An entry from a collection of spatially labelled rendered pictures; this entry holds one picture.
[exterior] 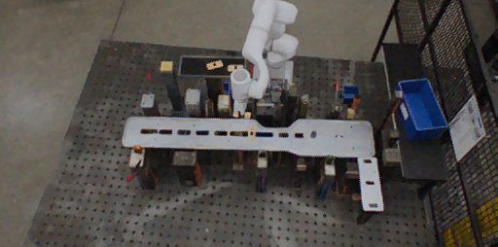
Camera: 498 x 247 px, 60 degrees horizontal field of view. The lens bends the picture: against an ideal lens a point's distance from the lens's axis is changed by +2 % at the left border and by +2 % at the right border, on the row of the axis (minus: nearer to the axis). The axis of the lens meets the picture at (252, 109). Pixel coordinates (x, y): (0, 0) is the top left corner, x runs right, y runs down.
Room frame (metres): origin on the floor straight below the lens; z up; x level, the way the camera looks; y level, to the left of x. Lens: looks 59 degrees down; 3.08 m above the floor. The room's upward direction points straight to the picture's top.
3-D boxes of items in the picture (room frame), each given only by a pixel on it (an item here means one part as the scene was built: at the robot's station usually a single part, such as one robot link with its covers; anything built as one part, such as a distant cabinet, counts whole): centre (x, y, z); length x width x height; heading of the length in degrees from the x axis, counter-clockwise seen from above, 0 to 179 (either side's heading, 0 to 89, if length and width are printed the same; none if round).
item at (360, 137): (1.09, 0.03, 1.00); 1.38 x 0.22 x 0.02; 88
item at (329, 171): (0.88, -0.40, 0.87); 0.12 x 0.09 x 0.35; 178
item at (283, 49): (1.60, -0.18, 1.11); 0.19 x 0.12 x 0.24; 69
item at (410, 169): (1.27, -0.90, 1.01); 0.90 x 0.22 x 0.03; 178
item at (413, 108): (1.19, -0.90, 1.09); 0.30 x 0.17 x 0.13; 8
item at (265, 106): (1.29, -0.10, 0.94); 0.18 x 0.13 x 0.49; 88
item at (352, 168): (0.89, -0.53, 0.84); 0.11 x 0.10 x 0.28; 178
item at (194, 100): (1.27, 0.33, 0.90); 0.13 x 0.10 x 0.41; 178
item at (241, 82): (1.08, 0.05, 1.51); 0.09 x 0.08 x 0.13; 69
